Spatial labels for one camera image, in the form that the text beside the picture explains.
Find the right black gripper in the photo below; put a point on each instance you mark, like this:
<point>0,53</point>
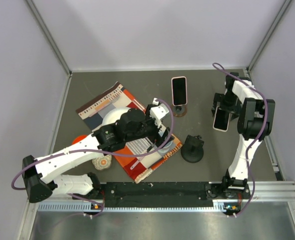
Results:
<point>234,110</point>

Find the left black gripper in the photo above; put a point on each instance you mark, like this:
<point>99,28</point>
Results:
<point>156,138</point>

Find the grey phone stand wooden base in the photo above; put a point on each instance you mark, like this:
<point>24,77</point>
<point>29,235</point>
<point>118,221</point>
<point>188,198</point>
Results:
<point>179,110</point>

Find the black round base clamp stand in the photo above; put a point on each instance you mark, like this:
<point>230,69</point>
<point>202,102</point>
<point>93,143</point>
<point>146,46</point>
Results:
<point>192,150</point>

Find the pink case smartphone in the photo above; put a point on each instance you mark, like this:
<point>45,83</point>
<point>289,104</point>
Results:
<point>179,91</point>

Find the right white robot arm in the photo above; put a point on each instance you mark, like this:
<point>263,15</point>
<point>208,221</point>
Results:
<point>254,114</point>

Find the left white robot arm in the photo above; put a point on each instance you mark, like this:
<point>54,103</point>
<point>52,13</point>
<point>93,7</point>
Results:
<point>45,176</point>

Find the light blue mug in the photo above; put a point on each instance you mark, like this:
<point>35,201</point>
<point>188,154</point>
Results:
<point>166,148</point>

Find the orange patterned cloth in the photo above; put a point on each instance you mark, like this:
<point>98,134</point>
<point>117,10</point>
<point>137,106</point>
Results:
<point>93,112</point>

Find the crocheted pastel coaster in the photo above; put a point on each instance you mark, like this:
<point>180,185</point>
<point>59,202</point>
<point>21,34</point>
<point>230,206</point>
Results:
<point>102,163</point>

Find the orange bowl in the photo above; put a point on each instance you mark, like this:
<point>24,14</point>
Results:
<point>79,139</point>

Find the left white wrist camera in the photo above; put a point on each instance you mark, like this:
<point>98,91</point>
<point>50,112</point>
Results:
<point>158,111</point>

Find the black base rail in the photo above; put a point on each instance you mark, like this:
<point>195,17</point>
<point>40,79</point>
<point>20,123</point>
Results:
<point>155,195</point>

